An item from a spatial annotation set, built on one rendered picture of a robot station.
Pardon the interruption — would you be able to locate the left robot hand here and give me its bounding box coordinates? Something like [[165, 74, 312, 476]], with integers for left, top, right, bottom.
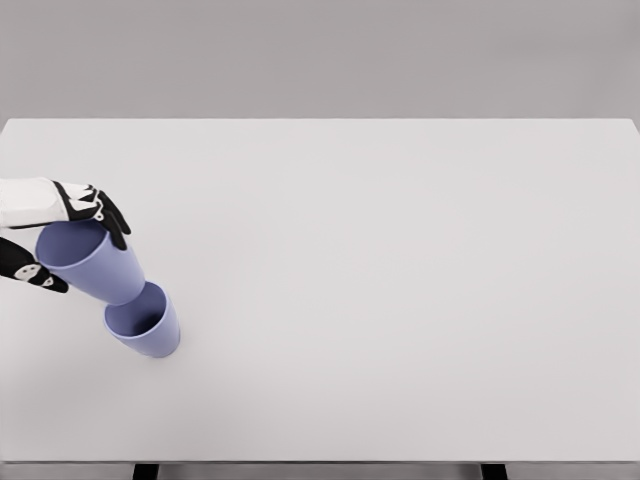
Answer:
[[0, 177, 133, 295]]

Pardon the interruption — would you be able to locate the lavender blue plastic cup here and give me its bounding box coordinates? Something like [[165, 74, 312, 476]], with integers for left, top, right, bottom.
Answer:
[[34, 219, 147, 307], [103, 281, 181, 359]]

